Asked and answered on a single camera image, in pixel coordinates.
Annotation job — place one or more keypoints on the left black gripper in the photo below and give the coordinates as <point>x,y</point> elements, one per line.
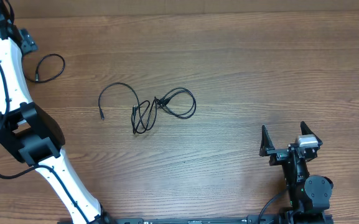
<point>28,43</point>

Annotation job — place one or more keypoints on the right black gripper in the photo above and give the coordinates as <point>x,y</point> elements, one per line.
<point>279,155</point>

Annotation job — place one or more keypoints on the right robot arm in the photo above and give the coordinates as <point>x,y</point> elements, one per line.
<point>309,194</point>

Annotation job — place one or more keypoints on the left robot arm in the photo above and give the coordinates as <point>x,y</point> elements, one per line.
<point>30,135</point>

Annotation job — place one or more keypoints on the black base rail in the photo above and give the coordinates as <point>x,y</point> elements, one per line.
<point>250,219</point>

